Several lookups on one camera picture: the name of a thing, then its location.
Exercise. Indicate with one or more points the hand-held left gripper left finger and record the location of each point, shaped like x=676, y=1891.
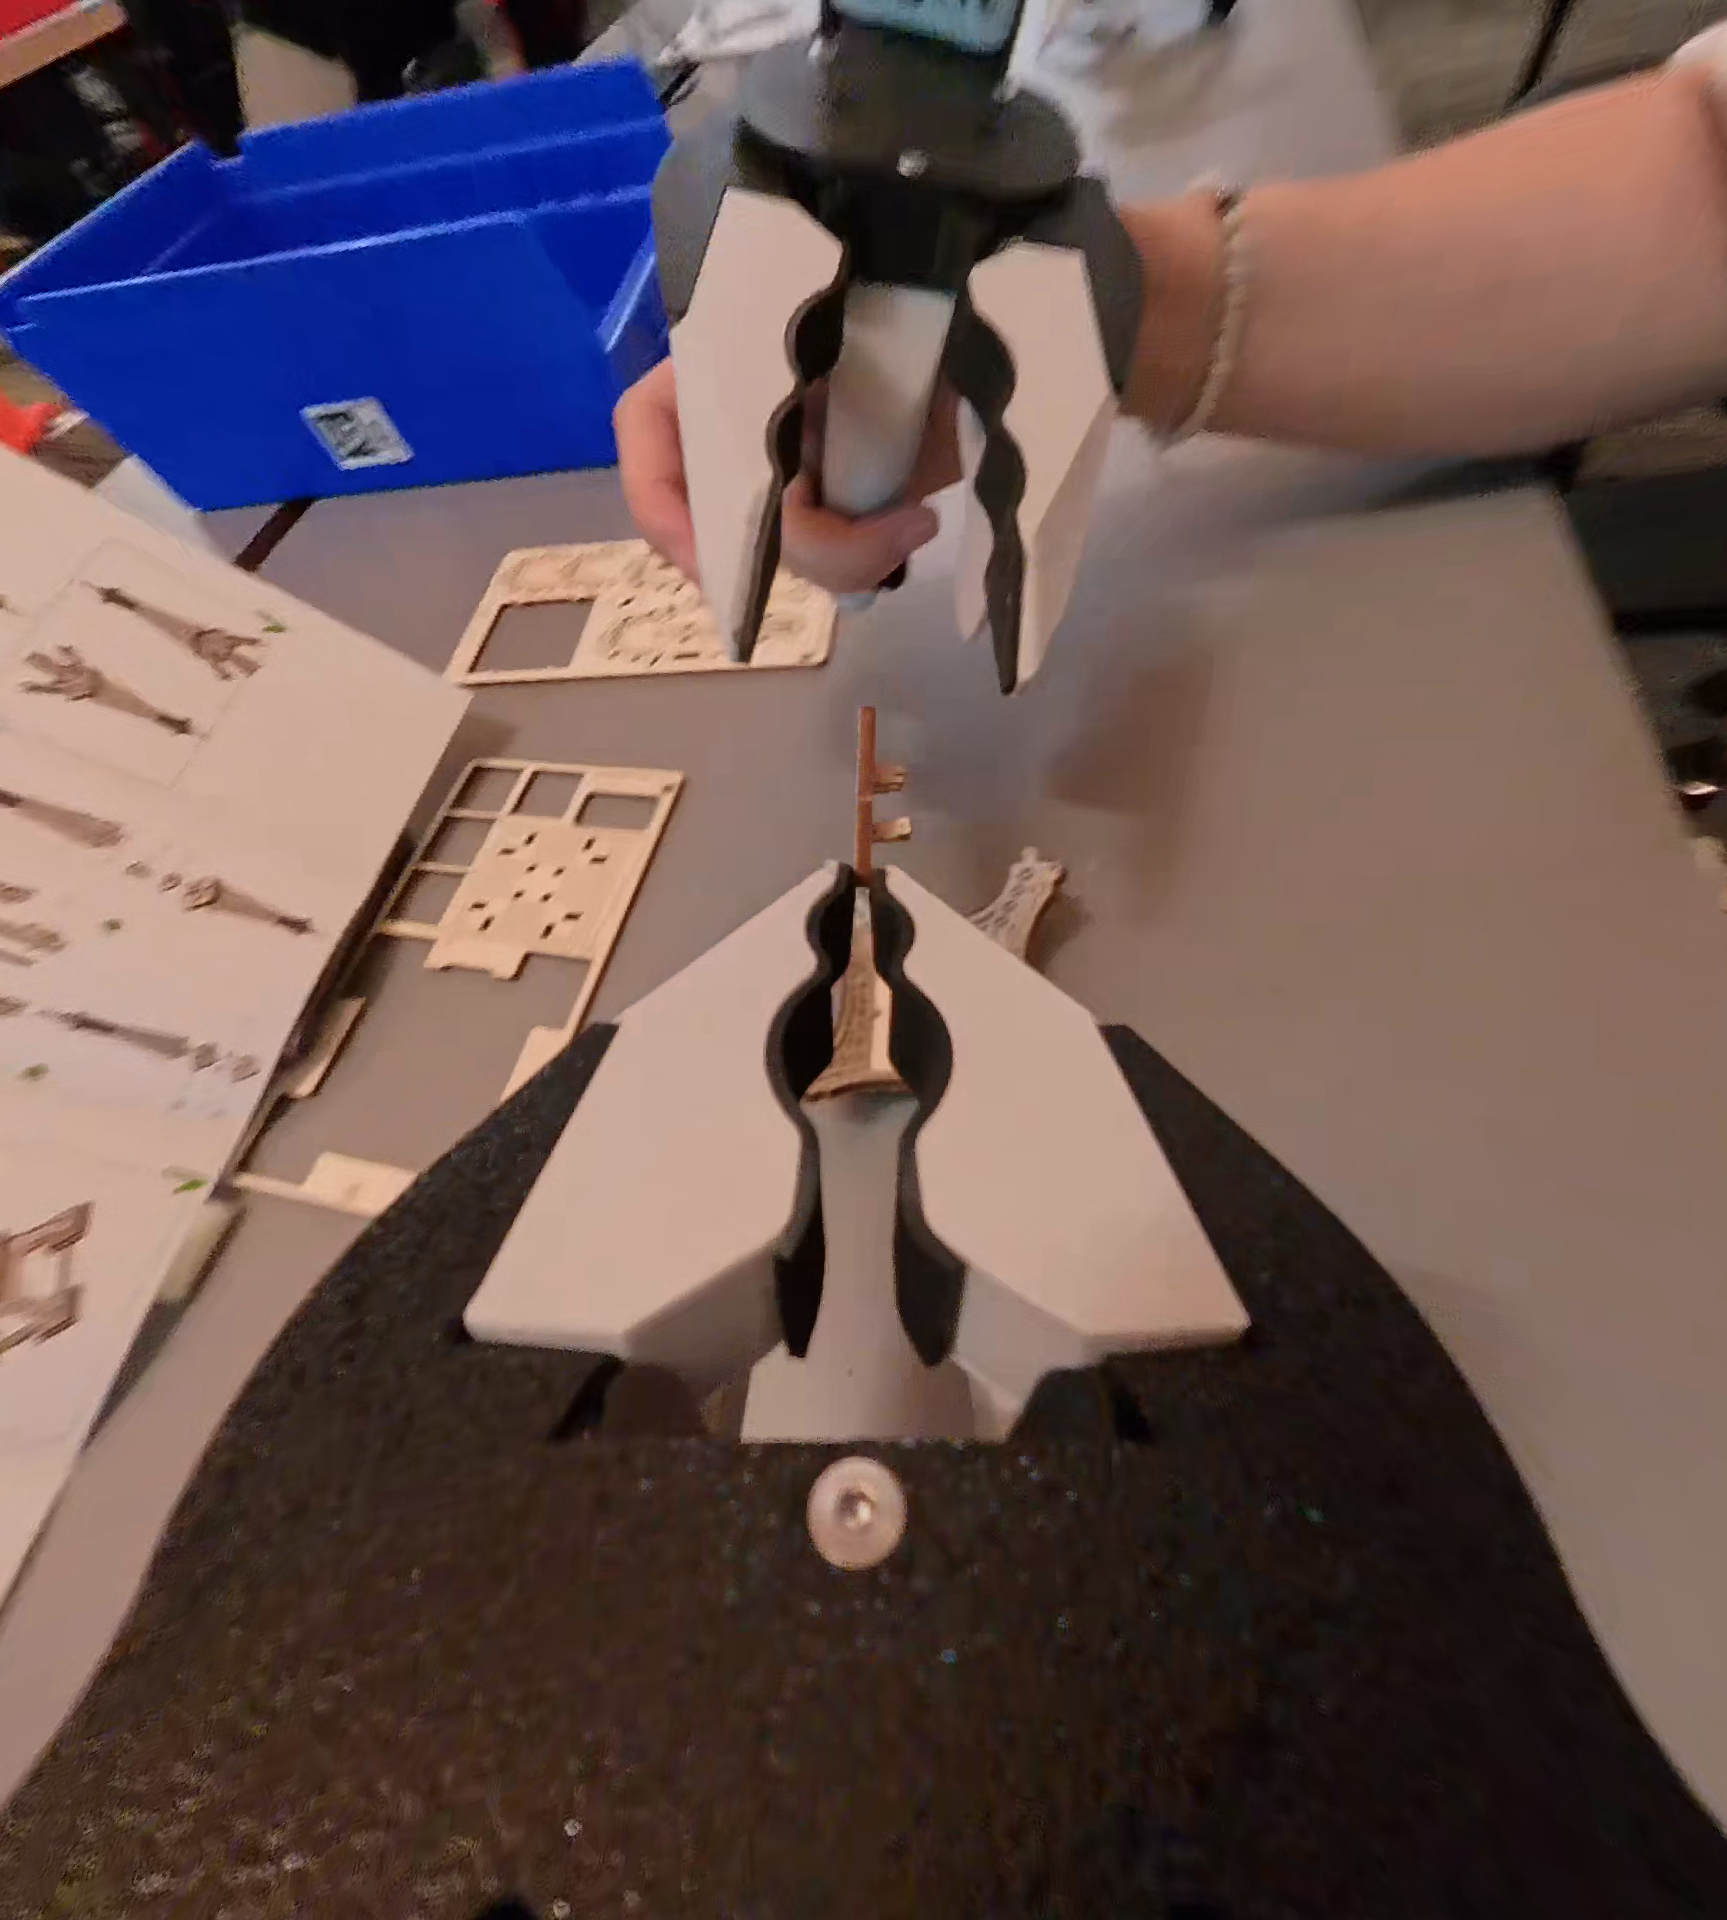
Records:
x=654, y=1171

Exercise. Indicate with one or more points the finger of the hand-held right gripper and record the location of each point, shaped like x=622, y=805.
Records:
x=736, y=404
x=1066, y=421

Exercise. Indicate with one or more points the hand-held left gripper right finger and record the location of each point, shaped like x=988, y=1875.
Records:
x=1074, y=1184

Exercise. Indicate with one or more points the wooden tower spire piece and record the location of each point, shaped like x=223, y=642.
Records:
x=860, y=1035

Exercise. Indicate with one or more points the person's right forearm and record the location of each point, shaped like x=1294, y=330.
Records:
x=1478, y=285

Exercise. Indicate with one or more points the person's right hand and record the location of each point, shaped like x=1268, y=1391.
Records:
x=654, y=465

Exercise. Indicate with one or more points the wooden sheet with ornate cutouts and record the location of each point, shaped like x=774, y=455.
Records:
x=624, y=601

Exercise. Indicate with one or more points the wooden sheet with grid part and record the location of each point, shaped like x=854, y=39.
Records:
x=565, y=939

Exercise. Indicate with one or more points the ornate flat wooden piece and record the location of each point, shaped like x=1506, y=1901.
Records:
x=1026, y=900

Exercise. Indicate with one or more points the blue storage bin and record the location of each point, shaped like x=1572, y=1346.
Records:
x=353, y=301

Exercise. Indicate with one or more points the open instruction booklet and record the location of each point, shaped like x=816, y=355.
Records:
x=83, y=900

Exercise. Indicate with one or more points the black office chair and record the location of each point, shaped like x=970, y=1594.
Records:
x=1704, y=555

